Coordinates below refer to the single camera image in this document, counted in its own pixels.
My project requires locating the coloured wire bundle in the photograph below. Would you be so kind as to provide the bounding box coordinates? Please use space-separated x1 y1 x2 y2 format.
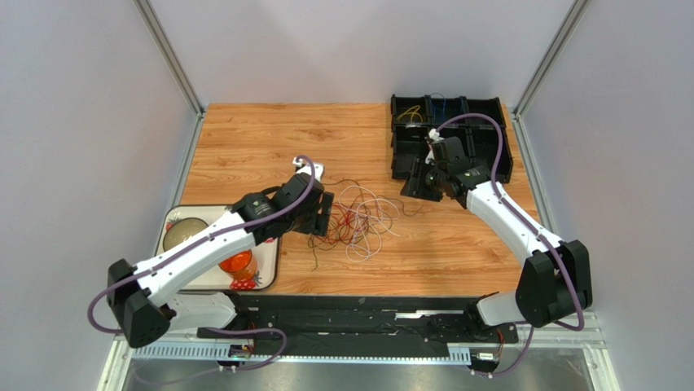
306 179 425 271

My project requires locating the blue wire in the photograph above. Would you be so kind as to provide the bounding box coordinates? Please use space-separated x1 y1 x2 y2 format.
431 93 462 123

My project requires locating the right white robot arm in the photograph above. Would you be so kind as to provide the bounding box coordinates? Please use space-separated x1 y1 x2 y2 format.
401 138 593 328

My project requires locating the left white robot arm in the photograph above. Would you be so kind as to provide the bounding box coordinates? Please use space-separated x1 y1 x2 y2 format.
103 163 334 348

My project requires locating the strawberry pattern tray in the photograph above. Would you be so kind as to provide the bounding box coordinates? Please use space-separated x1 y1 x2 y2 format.
156 204 281 291

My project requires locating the black six-compartment bin organizer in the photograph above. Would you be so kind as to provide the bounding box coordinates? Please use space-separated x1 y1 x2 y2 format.
390 93 513 183

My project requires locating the orange transparent cup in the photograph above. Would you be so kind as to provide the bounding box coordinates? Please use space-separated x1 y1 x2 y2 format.
218 250 258 281

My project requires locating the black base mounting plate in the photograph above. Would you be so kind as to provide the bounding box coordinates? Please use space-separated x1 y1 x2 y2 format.
227 291 520 358

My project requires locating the grey ceramic bowl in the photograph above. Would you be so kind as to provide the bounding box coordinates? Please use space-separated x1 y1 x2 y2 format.
162 217 208 252

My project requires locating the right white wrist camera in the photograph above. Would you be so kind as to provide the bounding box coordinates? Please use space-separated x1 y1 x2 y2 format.
425 128 441 164

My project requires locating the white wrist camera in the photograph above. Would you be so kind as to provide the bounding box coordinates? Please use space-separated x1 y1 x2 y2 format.
292 156 325 182
425 128 441 164

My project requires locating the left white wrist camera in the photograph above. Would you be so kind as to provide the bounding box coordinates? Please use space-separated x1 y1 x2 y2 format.
292 156 325 182

